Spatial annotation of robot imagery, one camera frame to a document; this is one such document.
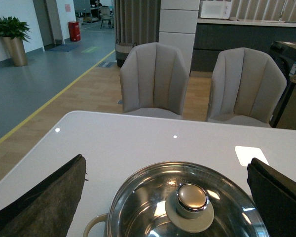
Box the potted green plant gold planter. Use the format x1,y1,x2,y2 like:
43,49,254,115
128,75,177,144
0,16,31,66

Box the red fire extinguisher box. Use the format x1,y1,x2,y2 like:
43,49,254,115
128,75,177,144
68,21,81,41

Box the dark kitchen counter cabinet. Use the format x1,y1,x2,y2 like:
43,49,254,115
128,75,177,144
191,20,296,72

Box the right beige upholstered chair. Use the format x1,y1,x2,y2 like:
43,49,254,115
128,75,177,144
206,47,287,128

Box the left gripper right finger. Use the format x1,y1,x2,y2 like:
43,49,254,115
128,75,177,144
247,158,296,237

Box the grey office chair far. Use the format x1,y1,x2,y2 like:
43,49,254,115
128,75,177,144
100,6,112,29

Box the glass pot lid with knob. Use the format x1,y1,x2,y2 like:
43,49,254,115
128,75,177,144
106,162,268,237

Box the beige upholstered chair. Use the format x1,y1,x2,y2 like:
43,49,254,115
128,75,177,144
120,42,189,119
206,47,287,128

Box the white microwave oven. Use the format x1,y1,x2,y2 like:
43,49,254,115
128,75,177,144
199,0,232,19

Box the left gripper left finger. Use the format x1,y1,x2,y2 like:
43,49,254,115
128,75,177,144
0,154,86,237

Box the white electric cooking pot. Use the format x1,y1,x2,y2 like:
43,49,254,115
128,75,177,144
83,213,108,237

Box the left beige upholstered chair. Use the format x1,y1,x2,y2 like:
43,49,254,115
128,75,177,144
120,42,189,119

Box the woven laundry basket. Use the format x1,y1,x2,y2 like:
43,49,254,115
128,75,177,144
115,39,137,67

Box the white tall cabinet column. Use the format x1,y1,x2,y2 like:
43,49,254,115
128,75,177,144
158,0,200,71

